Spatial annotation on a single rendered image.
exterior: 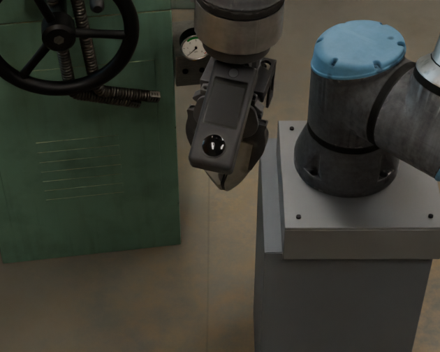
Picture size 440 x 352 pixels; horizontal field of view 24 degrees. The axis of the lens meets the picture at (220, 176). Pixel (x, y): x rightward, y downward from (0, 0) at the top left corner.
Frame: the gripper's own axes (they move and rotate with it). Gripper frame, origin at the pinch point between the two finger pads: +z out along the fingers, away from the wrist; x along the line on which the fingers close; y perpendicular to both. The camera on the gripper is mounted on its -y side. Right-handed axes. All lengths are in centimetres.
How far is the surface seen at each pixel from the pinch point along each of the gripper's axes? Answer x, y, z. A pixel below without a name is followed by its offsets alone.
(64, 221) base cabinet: 54, 71, 95
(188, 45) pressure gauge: 26, 76, 40
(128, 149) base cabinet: 40, 77, 73
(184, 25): 31, 88, 45
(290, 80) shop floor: 17, 153, 104
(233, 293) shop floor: 12, 71, 106
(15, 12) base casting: 59, 68, 34
